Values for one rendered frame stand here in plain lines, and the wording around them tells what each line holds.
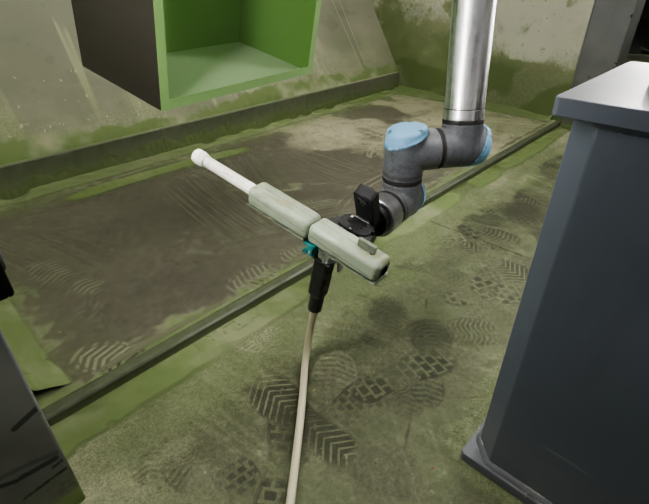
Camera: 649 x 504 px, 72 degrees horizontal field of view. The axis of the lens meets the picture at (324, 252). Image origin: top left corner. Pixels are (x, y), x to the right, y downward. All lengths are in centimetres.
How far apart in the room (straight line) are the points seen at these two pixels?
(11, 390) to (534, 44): 276
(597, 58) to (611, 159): 227
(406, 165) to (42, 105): 149
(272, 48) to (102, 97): 78
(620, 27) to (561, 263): 225
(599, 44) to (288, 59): 169
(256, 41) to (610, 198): 143
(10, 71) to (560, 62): 255
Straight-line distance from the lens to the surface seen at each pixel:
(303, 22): 164
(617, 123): 55
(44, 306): 133
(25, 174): 200
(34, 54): 217
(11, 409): 76
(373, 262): 76
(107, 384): 106
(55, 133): 205
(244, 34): 183
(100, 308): 125
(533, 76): 294
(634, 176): 57
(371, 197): 86
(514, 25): 297
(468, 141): 105
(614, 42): 282
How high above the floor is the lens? 75
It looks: 32 degrees down
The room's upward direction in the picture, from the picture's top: straight up
